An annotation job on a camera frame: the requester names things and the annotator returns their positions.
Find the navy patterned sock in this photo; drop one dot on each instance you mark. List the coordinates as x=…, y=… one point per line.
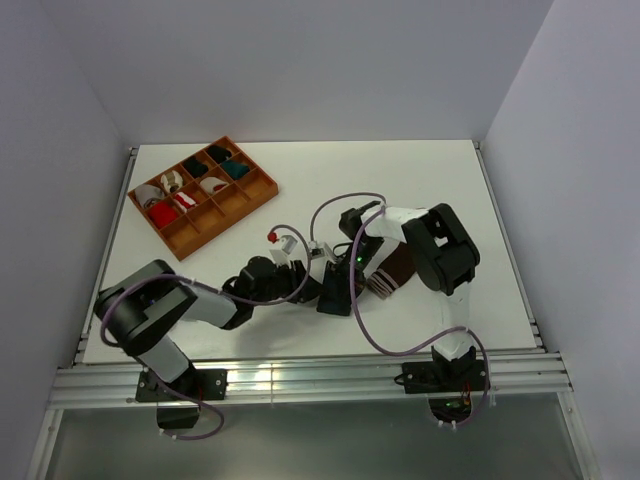
x=332, y=294

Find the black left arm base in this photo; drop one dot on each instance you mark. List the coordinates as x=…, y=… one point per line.
x=201, y=385

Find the grey rolled sock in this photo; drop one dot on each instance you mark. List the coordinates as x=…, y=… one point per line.
x=147, y=195

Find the white red rolled sock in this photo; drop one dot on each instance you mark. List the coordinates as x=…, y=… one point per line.
x=212, y=184

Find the orange wooden divided tray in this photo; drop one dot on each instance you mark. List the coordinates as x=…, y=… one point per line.
x=214, y=213

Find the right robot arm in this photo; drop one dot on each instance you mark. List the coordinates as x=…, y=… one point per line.
x=388, y=245

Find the teal rolled sock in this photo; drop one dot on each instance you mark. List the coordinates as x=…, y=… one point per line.
x=235, y=170

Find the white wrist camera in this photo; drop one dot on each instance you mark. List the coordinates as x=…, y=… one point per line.
x=317, y=250
x=282, y=249

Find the red white striped sock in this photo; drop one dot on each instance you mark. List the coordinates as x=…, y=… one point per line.
x=184, y=202

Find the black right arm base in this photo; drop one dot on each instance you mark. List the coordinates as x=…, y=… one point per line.
x=448, y=389

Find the aluminium frame rail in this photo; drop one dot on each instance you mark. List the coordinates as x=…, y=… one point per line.
x=360, y=378

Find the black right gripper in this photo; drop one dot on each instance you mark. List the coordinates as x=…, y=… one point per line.
x=360, y=282

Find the white beige rolled sock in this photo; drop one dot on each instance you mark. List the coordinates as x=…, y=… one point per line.
x=171, y=181

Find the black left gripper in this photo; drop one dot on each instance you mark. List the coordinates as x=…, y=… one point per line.
x=295, y=276

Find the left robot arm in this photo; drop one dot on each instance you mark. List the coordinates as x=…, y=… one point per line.
x=139, y=311

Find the black rolled sock with white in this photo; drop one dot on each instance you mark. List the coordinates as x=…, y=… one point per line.
x=218, y=153

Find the brown striped sock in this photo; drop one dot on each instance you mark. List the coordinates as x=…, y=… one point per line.
x=393, y=273

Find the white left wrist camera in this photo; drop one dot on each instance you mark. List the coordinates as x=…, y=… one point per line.
x=282, y=249

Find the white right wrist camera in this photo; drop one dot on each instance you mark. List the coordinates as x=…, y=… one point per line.
x=317, y=250

